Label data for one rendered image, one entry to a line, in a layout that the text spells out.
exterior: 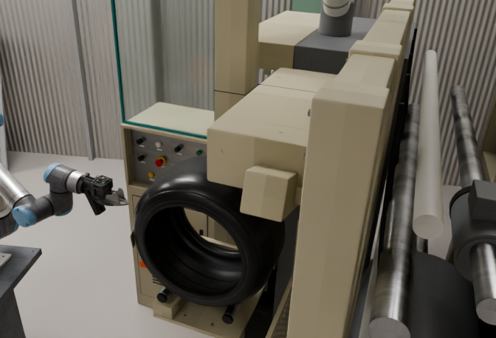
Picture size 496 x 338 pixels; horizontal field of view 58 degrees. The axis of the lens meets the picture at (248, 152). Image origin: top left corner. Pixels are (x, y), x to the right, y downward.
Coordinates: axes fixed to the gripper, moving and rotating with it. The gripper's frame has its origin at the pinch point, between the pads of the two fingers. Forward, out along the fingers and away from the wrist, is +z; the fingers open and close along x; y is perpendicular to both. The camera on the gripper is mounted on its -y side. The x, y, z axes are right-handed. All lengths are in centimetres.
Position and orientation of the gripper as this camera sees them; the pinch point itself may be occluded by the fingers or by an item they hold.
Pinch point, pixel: (125, 204)
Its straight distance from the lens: 184.7
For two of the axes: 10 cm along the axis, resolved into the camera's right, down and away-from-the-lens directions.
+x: 3.5, -4.0, 8.5
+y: 1.5, -8.7, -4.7
